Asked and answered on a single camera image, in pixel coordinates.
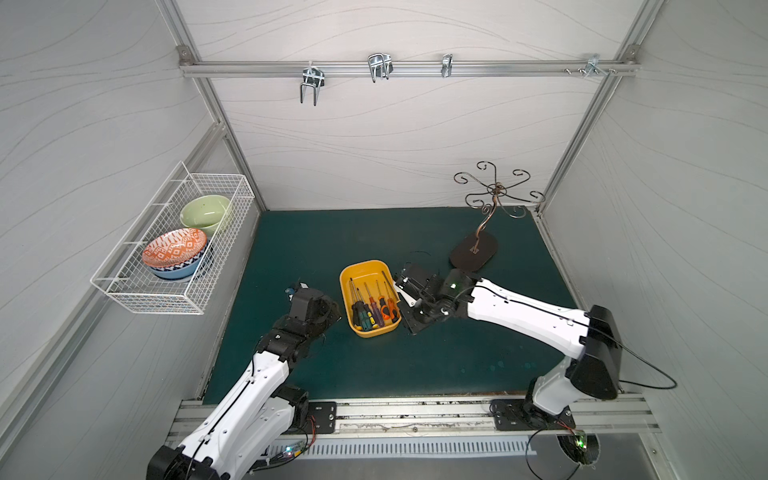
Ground orange black grip screwdriver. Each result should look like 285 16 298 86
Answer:
381 270 400 324

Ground black yellow handle screwdriver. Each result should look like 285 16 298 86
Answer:
350 280 368 331

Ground yellow plastic storage box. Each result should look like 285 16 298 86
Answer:
339 260 402 338

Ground red blue handle screwdriver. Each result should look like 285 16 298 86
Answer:
364 284 386 328

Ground green handle screwdriver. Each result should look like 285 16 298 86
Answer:
351 280 372 332

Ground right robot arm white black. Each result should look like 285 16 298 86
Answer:
394 264 622 422

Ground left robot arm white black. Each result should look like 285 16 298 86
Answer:
146 284 342 479

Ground brown metal jewelry stand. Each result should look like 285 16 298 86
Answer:
449 160 546 272

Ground green table mat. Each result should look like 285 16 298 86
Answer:
204 208 575 404

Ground blue bowl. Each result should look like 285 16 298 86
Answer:
146 245 208 281

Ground white vent grille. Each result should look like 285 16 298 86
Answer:
299 435 536 460

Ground green ceramic bowl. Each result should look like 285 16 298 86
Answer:
179 195 234 238

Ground orange patterned bowl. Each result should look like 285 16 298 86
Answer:
141 228 207 268

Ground metal double hook middle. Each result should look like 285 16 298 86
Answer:
367 53 394 83

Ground metal double hook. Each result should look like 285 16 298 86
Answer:
299 65 326 106
367 53 394 83

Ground metal double hook left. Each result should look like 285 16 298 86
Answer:
299 65 326 106

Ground small metal hook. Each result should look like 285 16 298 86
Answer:
441 54 453 78

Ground metal hook right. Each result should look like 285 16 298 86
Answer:
564 54 618 79

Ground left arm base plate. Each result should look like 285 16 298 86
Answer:
299 401 338 435

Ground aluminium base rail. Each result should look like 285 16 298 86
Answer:
318 394 661 439

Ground black cable bundle left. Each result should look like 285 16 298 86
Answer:
251 413 319 472

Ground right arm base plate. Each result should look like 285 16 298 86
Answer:
489 399 576 431

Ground white wire wall basket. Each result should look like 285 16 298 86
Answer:
91 164 254 315

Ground black cable right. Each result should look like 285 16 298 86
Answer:
485 392 601 480

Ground aluminium cross rail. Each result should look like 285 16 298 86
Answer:
180 59 641 79

